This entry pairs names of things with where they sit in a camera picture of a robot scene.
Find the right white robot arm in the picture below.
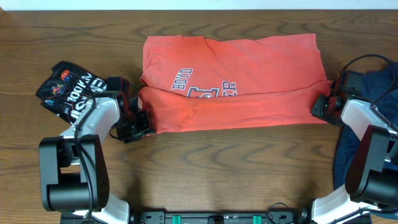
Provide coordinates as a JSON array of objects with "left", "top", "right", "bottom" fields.
[{"left": 307, "top": 95, "right": 397, "bottom": 223}]

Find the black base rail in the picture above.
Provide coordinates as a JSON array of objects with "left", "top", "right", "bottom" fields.
[{"left": 129, "top": 202, "right": 311, "bottom": 224}]

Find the orange printed t-shirt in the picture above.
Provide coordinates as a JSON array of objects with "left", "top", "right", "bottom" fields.
[{"left": 139, "top": 34, "right": 331, "bottom": 133}]

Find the dark blue garment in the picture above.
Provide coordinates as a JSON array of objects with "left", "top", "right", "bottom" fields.
[{"left": 333, "top": 62, "right": 397, "bottom": 189}]

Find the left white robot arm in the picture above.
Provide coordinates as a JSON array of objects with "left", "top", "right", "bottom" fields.
[{"left": 39, "top": 93, "right": 154, "bottom": 224}]

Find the black folded printed shirt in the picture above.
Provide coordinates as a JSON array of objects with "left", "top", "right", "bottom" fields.
[{"left": 35, "top": 61, "right": 110, "bottom": 124}]

